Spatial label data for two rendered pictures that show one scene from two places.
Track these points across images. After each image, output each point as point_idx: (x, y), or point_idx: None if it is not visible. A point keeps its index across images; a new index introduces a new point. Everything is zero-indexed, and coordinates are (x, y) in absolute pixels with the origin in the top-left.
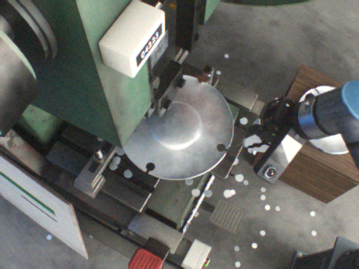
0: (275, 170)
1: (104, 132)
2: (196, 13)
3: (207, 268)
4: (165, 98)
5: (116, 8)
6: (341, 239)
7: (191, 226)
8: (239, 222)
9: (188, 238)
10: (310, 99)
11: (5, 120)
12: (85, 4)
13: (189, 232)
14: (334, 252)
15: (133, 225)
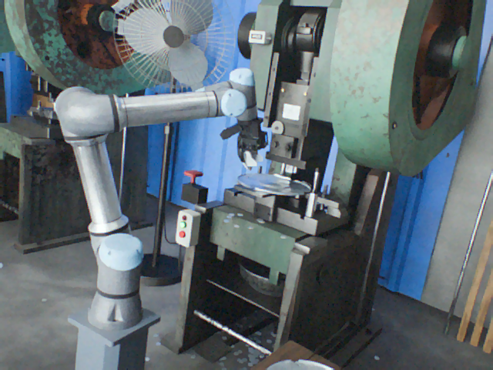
0: (225, 129)
1: None
2: (307, 104)
3: (165, 365)
4: (276, 139)
5: (265, 29)
6: (156, 316)
7: (212, 364)
8: (204, 354)
9: (201, 359)
10: (255, 105)
11: (239, 35)
12: (258, 15)
13: (206, 361)
14: (146, 309)
15: (218, 200)
